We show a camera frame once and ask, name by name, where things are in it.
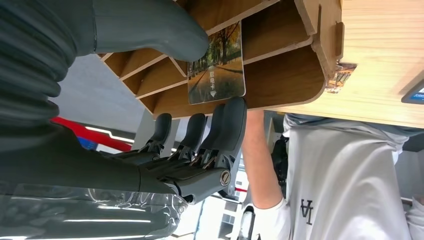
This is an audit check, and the black office chair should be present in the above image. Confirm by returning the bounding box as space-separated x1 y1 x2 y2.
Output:
270 134 290 197

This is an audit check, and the person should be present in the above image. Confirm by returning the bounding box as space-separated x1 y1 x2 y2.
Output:
241 110 424 240

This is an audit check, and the grey ribbed right arm sleeve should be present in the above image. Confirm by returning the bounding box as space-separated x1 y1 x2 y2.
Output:
0 0 98 137

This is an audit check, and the wooden slotted card rack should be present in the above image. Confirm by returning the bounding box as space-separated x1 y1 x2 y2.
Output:
98 0 345 120

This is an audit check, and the white light strip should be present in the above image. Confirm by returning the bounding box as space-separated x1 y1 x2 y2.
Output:
85 125 135 144

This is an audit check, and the grey device with blue screen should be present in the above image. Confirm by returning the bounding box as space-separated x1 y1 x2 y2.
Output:
400 78 424 106

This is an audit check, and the red beam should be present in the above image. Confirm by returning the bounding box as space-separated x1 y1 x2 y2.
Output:
50 116 134 153

